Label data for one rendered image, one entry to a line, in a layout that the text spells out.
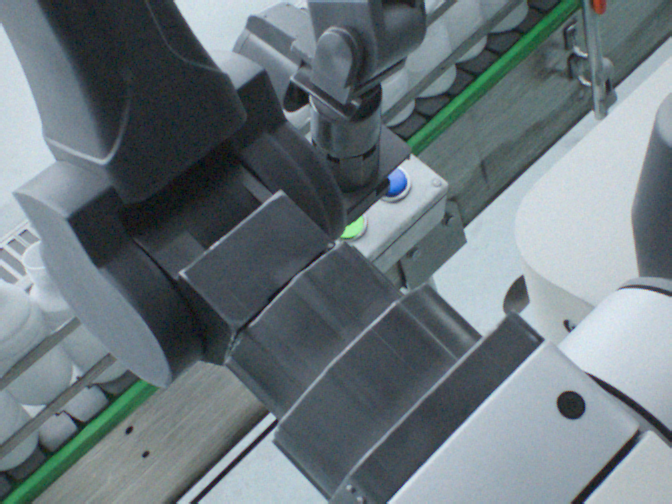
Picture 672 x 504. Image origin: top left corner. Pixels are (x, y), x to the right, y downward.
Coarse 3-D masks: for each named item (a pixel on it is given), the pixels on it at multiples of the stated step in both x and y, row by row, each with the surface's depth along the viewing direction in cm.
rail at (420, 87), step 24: (456, 0) 135; (456, 48) 139; (432, 72) 138; (408, 96) 137; (384, 120) 136; (24, 288) 122; (48, 336) 117; (24, 360) 116; (0, 384) 116; (72, 384) 122; (48, 408) 121; (24, 432) 120; (0, 456) 120
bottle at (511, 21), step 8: (480, 0) 143; (488, 0) 142; (496, 0) 142; (504, 0) 142; (488, 8) 143; (496, 8) 143; (520, 8) 144; (488, 16) 144; (512, 16) 144; (520, 16) 145; (504, 24) 145; (512, 24) 145; (496, 32) 146; (504, 32) 146
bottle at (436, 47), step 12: (432, 0) 134; (432, 24) 135; (444, 24) 137; (432, 36) 136; (444, 36) 138; (420, 48) 137; (432, 48) 137; (444, 48) 138; (408, 60) 138; (420, 60) 138; (432, 60) 138; (408, 72) 140; (420, 72) 139; (432, 84) 140; (444, 84) 141; (420, 96) 142; (432, 96) 142
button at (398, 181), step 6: (396, 168) 119; (390, 174) 119; (396, 174) 119; (402, 174) 119; (390, 180) 119; (396, 180) 119; (402, 180) 119; (390, 186) 118; (396, 186) 118; (402, 186) 118; (390, 192) 118; (396, 192) 118
